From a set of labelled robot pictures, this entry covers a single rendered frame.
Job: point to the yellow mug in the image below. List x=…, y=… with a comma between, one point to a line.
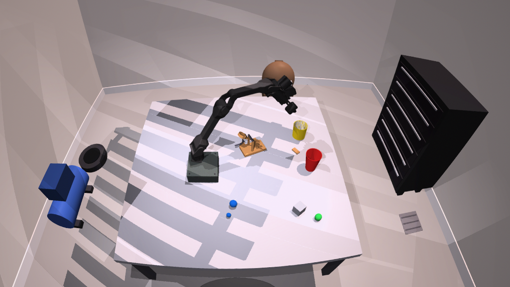
x=299, y=130

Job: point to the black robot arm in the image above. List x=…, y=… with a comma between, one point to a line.
x=269, y=87

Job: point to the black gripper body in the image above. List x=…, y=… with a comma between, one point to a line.
x=291, y=107

